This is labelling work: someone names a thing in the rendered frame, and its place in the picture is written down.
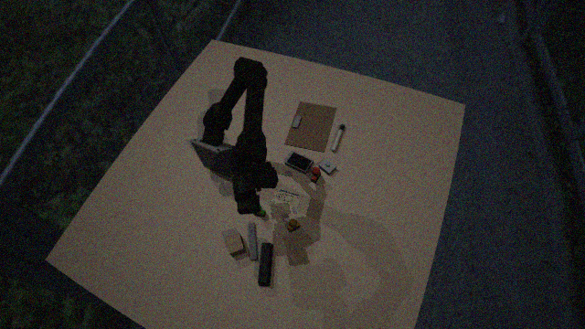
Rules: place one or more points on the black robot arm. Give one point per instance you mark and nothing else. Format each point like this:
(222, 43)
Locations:
(251, 142)

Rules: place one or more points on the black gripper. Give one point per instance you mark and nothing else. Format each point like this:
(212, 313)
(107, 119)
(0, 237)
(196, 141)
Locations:
(252, 207)

